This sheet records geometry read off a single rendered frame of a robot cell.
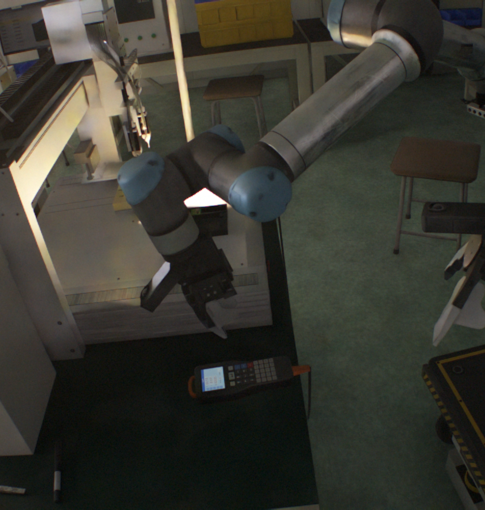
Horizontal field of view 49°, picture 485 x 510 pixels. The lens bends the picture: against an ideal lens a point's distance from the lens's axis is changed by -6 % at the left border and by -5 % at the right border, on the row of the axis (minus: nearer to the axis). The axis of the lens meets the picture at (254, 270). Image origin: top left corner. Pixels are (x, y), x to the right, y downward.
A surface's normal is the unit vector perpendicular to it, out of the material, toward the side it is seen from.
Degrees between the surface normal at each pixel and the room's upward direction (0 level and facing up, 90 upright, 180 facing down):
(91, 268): 0
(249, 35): 90
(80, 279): 0
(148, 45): 90
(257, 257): 0
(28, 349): 90
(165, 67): 90
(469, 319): 57
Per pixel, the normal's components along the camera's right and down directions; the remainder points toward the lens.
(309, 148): 0.44, 0.30
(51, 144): 0.99, -0.11
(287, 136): -0.15, -0.33
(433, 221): -0.37, 0.54
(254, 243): -0.11, -0.80
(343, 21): -0.83, 0.35
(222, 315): 0.14, 0.61
